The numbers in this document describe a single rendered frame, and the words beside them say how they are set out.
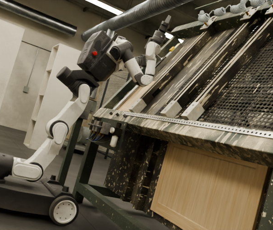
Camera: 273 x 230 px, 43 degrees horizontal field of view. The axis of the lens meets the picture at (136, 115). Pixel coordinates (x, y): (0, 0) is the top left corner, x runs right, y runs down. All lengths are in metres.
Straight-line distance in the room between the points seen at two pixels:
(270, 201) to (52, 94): 5.58
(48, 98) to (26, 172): 4.24
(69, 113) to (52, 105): 4.12
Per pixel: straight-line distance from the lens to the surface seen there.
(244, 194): 1.93
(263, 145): 1.60
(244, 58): 2.40
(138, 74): 2.52
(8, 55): 5.10
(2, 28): 5.13
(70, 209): 2.50
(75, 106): 2.60
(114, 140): 2.62
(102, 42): 2.65
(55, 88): 6.72
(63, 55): 6.79
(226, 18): 3.08
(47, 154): 2.60
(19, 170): 2.53
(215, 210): 2.06
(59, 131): 2.54
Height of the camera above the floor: 0.71
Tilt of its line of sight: 4 degrees up
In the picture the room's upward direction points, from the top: 16 degrees clockwise
